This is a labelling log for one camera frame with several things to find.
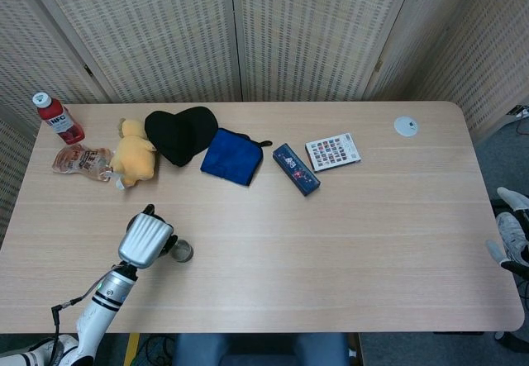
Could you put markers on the long dark blue box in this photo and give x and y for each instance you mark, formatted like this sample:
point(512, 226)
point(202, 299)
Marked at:
point(296, 169)

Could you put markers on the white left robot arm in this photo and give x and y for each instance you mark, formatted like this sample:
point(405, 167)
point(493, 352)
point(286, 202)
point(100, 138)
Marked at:
point(105, 300)

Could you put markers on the woven folding screen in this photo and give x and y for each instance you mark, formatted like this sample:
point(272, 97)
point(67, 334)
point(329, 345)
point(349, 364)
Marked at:
point(165, 31)

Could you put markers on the yellow plush toy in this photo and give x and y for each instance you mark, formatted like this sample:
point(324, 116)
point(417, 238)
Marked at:
point(134, 155)

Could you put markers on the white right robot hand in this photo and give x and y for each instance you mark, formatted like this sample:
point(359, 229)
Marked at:
point(510, 234)

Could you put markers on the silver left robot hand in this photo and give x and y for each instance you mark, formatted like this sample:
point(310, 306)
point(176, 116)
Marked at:
point(142, 240)

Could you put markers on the blue fabric seat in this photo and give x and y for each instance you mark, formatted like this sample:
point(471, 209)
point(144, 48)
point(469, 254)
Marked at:
point(256, 351)

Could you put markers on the red juice bottle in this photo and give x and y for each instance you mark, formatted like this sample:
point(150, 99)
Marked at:
point(62, 122)

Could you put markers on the brass screen hinge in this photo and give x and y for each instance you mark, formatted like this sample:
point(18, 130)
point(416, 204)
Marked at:
point(87, 70)
point(378, 65)

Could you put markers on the white box with picture grid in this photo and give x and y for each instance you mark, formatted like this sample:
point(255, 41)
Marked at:
point(332, 152)

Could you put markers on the blue microfiber towel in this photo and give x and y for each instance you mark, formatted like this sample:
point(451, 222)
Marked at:
point(231, 155)

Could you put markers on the small dark ceramic cup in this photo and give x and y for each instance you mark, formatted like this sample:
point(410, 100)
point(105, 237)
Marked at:
point(183, 251)

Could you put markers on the black knit hat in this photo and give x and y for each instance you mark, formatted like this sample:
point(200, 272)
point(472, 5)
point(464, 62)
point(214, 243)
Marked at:
point(177, 134)

